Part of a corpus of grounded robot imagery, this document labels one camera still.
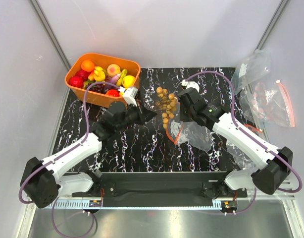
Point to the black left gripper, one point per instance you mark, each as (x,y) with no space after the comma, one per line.
(144,115)

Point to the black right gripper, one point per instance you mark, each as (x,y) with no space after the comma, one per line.
(181,115)

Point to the clear zip bag orange zipper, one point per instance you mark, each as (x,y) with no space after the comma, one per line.
(189,133)

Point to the yellow lemon large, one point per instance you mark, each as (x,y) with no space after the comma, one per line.
(128,81)

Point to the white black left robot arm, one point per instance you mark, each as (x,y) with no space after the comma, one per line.
(45,180)

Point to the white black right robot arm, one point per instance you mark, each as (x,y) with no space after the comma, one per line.
(270,163)

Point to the clear blue zip bag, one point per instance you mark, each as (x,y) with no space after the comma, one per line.
(251,69)

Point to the filled zip bag red zipper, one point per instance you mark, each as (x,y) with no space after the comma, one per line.
(268,103)

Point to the green yellow banana bunch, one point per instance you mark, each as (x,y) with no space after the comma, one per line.
(123,73)

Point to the purple eggplant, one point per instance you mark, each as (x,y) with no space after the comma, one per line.
(114,79)

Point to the dark purple grape bunch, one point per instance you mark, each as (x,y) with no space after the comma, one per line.
(98,88)

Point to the pink peach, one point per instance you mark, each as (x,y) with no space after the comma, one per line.
(113,69)

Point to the dark red apple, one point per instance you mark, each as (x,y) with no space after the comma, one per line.
(83,74)

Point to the orange fruit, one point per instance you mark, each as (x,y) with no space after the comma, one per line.
(87,65)

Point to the bright red apple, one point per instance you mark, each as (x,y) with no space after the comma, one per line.
(76,81)

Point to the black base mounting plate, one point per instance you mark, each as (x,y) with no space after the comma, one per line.
(208,184)

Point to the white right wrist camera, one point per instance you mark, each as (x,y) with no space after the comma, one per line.
(190,84)

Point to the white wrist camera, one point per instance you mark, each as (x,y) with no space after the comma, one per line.
(129,95)
(190,84)

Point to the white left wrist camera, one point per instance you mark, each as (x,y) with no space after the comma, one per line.
(129,95)

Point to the aluminium rail frame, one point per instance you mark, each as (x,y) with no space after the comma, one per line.
(257,215)

